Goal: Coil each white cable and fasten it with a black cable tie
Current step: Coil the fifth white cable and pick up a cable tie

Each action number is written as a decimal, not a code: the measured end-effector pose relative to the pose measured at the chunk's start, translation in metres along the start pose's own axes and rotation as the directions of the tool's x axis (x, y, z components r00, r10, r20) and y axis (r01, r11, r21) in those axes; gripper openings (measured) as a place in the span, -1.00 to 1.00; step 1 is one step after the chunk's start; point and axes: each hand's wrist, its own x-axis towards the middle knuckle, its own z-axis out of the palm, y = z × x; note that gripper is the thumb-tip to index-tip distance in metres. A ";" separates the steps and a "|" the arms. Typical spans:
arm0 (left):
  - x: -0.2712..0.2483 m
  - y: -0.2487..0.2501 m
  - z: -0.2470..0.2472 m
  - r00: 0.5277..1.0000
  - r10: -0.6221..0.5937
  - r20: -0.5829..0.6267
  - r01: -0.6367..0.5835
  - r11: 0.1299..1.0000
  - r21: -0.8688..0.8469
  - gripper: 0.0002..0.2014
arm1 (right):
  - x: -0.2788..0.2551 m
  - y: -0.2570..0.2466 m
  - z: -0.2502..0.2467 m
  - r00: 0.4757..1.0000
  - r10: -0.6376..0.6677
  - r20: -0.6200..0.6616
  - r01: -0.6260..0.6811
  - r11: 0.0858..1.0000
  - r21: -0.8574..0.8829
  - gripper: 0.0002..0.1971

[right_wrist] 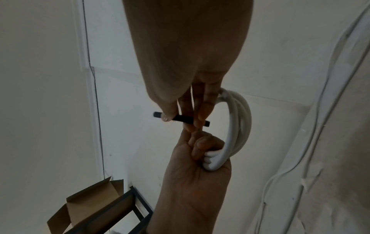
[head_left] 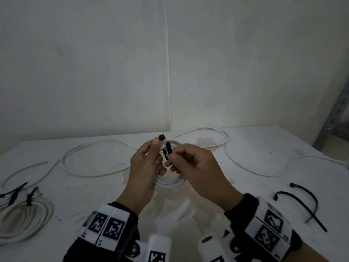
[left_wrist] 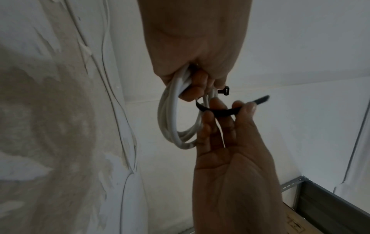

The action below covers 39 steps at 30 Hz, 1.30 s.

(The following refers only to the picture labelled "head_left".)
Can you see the bunch of black zip ties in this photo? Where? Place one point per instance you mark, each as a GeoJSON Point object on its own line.
{"type": "Point", "coordinates": [310, 215]}

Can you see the black plastic zip tie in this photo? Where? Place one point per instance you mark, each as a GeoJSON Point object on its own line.
{"type": "Point", "coordinates": [29, 200]}
{"type": "Point", "coordinates": [16, 189]}
{"type": "Point", "coordinates": [13, 199]}
{"type": "Point", "coordinates": [168, 147]}

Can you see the person's left forearm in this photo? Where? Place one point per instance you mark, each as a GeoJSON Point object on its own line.
{"type": "Point", "coordinates": [133, 204]}

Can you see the grey metal shelf rack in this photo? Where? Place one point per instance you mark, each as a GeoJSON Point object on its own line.
{"type": "Point", "coordinates": [334, 114]}

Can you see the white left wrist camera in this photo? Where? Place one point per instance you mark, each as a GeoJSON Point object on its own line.
{"type": "Point", "coordinates": [158, 248]}

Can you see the black left wristband white markers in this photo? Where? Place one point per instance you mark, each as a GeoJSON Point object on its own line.
{"type": "Point", "coordinates": [106, 229]}

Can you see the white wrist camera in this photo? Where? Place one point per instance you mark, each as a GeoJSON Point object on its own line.
{"type": "Point", "coordinates": [212, 248]}
{"type": "Point", "coordinates": [158, 248]}

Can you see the person's left hand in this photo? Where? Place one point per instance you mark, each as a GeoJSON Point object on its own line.
{"type": "Point", "coordinates": [144, 171]}

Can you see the person's right forearm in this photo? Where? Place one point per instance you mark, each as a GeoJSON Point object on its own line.
{"type": "Point", "coordinates": [308, 255]}

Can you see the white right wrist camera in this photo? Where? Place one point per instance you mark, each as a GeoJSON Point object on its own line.
{"type": "Point", "coordinates": [212, 248]}

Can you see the person's right hand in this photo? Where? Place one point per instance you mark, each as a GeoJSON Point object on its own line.
{"type": "Point", "coordinates": [204, 174]}

